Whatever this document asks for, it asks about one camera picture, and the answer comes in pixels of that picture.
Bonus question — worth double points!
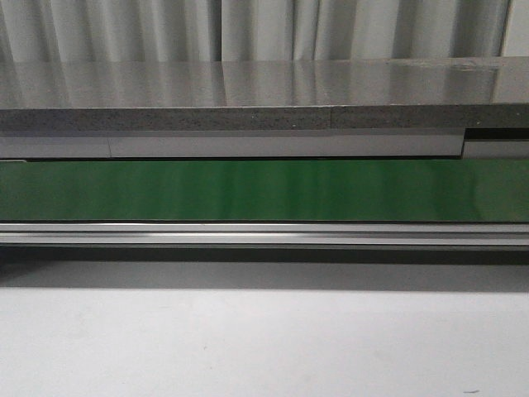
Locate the grey pleated curtain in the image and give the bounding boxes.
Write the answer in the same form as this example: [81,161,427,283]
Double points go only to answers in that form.
[1,1,528,62]

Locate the green conveyor belt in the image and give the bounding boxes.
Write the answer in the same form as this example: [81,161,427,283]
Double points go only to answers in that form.
[1,160,528,222]

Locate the aluminium conveyor rail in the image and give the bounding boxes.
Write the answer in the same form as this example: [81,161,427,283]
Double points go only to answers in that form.
[1,222,528,249]
[1,127,528,160]

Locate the front aluminium conveyor rail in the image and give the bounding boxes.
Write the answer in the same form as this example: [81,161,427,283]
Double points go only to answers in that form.
[1,222,528,249]

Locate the grey stone-edged table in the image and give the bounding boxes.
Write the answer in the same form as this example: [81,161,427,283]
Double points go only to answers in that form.
[1,57,528,131]

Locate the rear aluminium conveyor rail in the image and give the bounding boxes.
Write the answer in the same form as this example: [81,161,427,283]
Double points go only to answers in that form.
[1,127,528,160]

